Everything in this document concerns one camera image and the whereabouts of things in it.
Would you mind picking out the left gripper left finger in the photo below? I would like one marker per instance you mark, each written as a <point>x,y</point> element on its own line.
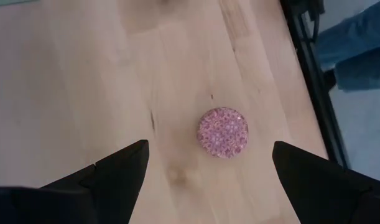
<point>121,180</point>

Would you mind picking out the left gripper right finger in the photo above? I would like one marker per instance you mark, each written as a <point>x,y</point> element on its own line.
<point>311,186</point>

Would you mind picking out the person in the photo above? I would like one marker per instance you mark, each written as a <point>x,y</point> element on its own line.
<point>357,46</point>

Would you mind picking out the pink ball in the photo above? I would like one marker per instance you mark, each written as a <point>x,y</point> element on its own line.
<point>222,132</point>

